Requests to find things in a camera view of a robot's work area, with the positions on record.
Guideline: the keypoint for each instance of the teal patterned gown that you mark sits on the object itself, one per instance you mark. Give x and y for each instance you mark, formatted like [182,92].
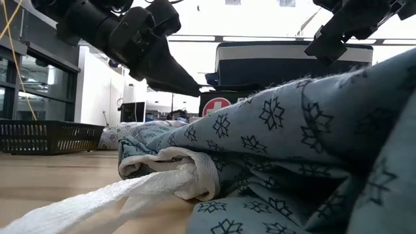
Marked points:
[276,136]

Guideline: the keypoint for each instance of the navy fabric storage bin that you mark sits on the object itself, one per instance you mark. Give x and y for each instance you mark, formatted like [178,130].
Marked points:
[260,70]

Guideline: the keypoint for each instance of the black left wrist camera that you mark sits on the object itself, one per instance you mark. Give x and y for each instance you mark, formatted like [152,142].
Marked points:
[165,18]

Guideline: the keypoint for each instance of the ceiling light bar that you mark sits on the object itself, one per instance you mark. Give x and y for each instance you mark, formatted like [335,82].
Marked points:
[247,38]

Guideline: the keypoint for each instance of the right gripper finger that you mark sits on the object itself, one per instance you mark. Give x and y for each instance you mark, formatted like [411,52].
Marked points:
[326,48]

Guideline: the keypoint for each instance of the person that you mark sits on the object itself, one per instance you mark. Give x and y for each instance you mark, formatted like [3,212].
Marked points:
[177,114]

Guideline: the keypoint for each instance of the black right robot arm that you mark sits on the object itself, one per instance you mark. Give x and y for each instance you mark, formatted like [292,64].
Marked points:
[409,8]

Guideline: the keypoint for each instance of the black computer monitor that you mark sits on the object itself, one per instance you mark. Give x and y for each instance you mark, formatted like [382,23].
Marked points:
[133,112]

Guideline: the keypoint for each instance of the black plastic slotted basket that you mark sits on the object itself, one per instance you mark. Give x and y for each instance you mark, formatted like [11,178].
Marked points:
[32,136]

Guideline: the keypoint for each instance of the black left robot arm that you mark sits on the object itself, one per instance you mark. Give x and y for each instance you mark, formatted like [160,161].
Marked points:
[84,22]

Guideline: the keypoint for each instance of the black first aid kit pouch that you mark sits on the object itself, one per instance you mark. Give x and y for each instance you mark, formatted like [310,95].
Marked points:
[214,105]

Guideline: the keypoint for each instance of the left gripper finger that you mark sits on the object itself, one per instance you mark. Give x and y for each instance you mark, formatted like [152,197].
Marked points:
[172,78]

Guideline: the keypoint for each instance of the white patterned gown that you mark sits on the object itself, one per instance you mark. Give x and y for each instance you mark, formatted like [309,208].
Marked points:
[120,131]

